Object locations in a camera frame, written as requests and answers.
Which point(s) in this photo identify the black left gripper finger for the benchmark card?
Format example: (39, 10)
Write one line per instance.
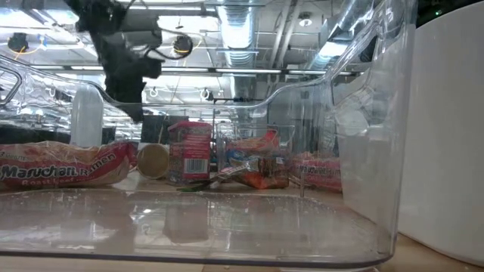
(135, 112)

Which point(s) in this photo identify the furikake seasoning glass jar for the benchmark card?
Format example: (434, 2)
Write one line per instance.
(153, 161)

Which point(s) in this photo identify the red paprika tin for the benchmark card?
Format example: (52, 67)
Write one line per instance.
(189, 151)

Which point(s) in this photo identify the roast beef ramen packet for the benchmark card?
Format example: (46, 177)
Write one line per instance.
(56, 170)

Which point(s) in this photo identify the blue ramen packet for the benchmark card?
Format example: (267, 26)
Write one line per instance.
(242, 155)

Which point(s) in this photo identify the lime chili shrimp ramen packet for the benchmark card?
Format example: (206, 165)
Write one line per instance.
(317, 172)

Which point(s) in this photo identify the white building column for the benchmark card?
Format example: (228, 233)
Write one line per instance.
(87, 117)

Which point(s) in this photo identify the black ceiling-mounted device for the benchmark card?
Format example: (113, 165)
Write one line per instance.
(17, 42)
(183, 47)

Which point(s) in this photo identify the orange ramen packet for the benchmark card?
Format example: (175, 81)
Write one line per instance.
(257, 143)

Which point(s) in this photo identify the wide clear plastic bin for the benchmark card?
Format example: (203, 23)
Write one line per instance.
(189, 226)

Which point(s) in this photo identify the white plastic bin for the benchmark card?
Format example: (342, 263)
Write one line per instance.
(446, 151)

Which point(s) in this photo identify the silver ventilation duct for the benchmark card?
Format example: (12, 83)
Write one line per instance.
(238, 30)

